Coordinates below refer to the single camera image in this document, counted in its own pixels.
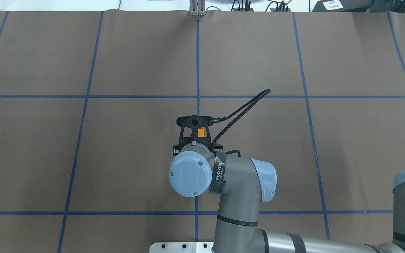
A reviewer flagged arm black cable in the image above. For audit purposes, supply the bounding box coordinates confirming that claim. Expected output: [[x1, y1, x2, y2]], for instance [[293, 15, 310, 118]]
[[210, 89, 271, 157]]

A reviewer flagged orange trapezoid block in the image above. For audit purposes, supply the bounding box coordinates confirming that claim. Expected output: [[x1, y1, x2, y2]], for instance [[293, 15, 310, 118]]
[[197, 128, 207, 138]]

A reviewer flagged aluminium frame post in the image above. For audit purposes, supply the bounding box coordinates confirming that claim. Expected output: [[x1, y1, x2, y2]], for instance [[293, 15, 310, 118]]
[[189, 0, 207, 17]]

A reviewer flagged black laptop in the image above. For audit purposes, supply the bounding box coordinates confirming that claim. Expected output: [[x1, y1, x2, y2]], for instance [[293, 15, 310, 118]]
[[311, 0, 375, 12]]

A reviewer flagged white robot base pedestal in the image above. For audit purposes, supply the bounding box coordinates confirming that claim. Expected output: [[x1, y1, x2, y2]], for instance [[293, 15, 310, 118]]
[[149, 242, 215, 253]]

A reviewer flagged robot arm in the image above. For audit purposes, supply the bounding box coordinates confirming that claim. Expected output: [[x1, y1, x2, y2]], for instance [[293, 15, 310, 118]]
[[168, 138, 405, 253]]

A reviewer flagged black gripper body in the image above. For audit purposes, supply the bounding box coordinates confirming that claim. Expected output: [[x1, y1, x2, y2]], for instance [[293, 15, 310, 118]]
[[173, 136, 224, 157]]

